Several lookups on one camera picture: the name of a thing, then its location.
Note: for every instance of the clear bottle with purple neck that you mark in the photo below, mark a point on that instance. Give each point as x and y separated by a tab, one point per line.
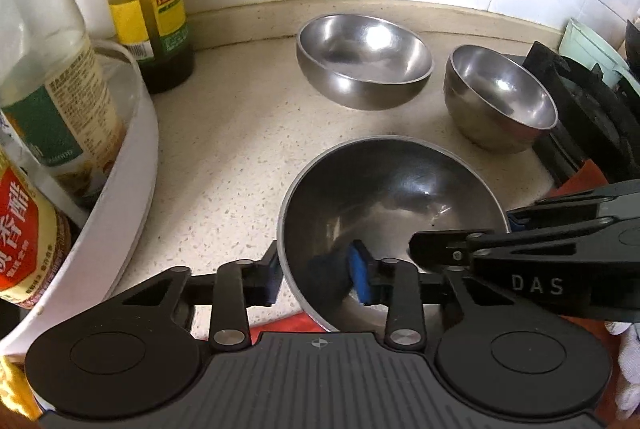
55	74

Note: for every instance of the white two-tier rotating rack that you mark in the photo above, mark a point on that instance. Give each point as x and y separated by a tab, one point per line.
125	219

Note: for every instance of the wide stainless steel bowl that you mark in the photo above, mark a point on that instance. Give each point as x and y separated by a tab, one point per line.
360	54

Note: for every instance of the black gas stove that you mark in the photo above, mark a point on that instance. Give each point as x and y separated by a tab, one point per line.
580	109

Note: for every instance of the small deep stainless steel bowl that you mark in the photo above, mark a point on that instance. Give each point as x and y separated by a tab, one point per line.
495	94

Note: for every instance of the large stainless steel bowl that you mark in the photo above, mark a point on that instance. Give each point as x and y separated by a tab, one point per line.
380	189

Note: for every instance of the person's right hand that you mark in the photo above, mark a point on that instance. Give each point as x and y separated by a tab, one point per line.
631	369

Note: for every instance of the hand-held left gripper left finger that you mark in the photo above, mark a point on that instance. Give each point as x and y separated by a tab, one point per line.
272	274

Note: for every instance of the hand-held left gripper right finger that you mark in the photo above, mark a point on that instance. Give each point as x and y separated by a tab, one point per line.
361	274

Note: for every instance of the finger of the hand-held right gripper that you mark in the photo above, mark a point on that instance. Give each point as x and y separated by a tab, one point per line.
440	249
575	204

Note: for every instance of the mint green container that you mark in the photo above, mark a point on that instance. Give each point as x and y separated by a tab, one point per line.
585	41

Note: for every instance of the yellow cap bottle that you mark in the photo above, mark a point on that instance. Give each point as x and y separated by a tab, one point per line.
25	249

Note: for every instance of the red cloth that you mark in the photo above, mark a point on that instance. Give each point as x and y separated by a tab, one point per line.
585	176

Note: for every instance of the green and yellow label bottle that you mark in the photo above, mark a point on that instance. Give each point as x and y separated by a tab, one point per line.
145	9

